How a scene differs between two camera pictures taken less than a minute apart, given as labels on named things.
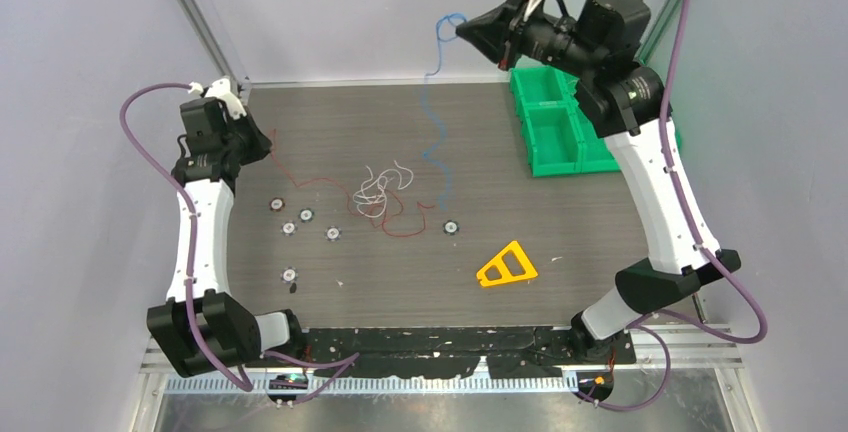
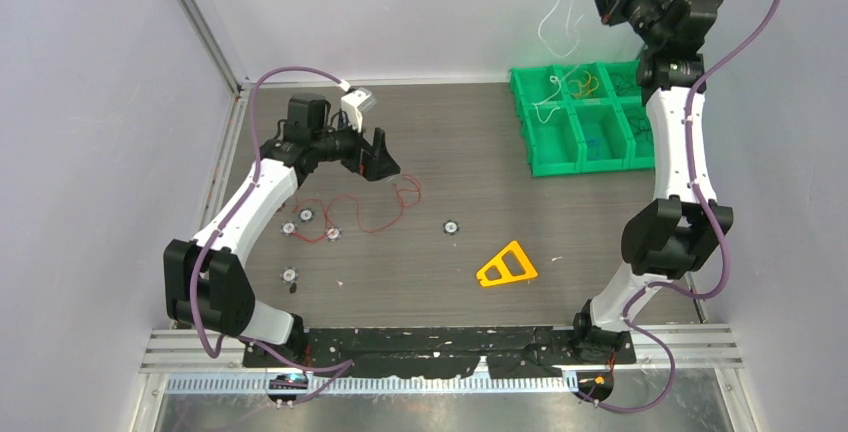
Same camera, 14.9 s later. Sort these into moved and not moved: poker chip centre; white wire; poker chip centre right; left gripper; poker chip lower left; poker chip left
Moved: white wire; left gripper
Not moved: poker chip left; poker chip centre right; poker chip lower left; poker chip centre
